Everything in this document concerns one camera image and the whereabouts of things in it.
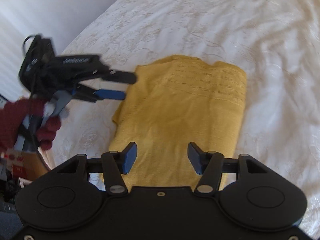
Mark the cardboard box with red items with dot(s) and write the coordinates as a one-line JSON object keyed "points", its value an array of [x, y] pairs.
{"points": [[25, 165]]}

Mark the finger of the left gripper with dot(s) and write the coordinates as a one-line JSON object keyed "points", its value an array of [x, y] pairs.
{"points": [[111, 94], [114, 75]]}

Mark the left hand in maroon glove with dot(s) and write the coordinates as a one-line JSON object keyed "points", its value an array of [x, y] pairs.
{"points": [[13, 115]]}

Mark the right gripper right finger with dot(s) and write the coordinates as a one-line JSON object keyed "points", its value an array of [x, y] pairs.
{"points": [[196, 157]]}

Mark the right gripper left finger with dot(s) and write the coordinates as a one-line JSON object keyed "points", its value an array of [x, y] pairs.
{"points": [[128, 157]]}

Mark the yellow knit sweater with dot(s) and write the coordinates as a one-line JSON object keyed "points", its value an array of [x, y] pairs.
{"points": [[177, 100]]}

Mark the white floral bedspread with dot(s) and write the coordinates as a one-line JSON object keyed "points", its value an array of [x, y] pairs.
{"points": [[275, 42]]}

